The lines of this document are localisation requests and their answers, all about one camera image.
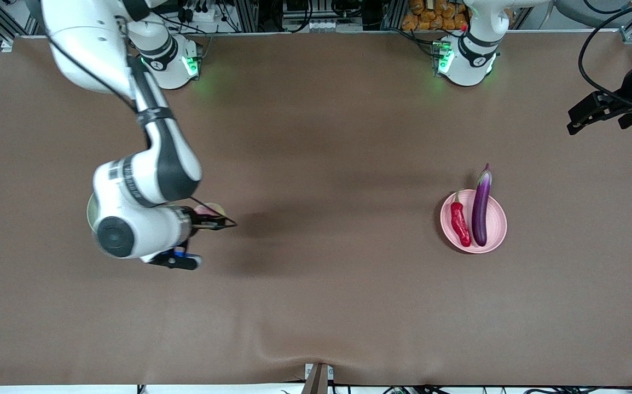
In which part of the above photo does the red chili pepper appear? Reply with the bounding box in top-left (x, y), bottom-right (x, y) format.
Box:
top-left (450, 190), bottom-right (472, 248)

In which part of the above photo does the grey office chair seat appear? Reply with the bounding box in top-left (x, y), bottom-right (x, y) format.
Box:
top-left (555, 0), bottom-right (632, 28)

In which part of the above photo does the dark equipment rack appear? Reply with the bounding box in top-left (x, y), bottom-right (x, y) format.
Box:
top-left (256, 0), bottom-right (404, 32)

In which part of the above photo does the purple eggplant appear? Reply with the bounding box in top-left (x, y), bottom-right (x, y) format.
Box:
top-left (471, 163), bottom-right (493, 247)

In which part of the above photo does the white power strip with plugs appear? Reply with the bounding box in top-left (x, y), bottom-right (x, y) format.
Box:
top-left (176, 0), bottom-right (218, 24)

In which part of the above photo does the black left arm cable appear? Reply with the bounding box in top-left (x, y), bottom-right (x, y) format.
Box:
top-left (578, 0), bottom-right (632, 108)

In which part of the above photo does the grey metal bracket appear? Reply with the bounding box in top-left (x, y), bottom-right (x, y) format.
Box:
top-left (302, 362), bottom-right (335, 394)

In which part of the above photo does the pink round plate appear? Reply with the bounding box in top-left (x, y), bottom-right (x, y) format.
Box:
top-left (440, 189), bottom-right (508, 254)

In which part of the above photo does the brown table cloth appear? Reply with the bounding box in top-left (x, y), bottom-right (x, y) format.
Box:
top-left (0, 30), bottom-right (632, 386)

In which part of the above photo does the pile of orange items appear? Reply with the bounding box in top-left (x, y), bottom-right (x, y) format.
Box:
top-left (402, 0), bottom-right (471, 32)

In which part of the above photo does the yellow pink peach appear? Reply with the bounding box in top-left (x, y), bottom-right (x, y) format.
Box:
top-left (194, 202), bottom-right (228, 219)

